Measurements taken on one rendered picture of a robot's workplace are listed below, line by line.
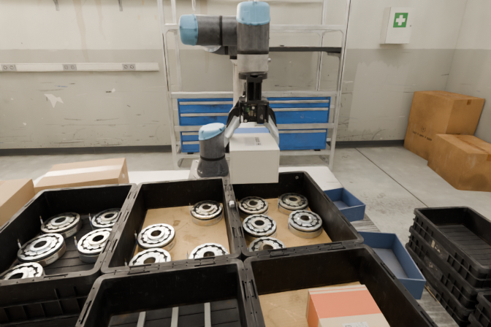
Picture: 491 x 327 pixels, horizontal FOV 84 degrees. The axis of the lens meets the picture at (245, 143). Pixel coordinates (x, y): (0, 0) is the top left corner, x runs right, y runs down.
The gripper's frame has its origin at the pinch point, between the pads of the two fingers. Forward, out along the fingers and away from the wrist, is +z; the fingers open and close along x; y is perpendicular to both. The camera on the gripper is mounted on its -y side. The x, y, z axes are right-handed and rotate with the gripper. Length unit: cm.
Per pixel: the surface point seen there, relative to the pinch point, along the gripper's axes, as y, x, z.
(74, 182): -29, -67, 25
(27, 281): 27, -47, 18
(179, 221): -5.0, -22.8, 27.8
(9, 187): -26, -90, 25
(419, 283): 17, 45, 35
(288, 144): -193, 57, 75
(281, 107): -194, 47, 35
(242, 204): -9.0, -1.9, 24.6
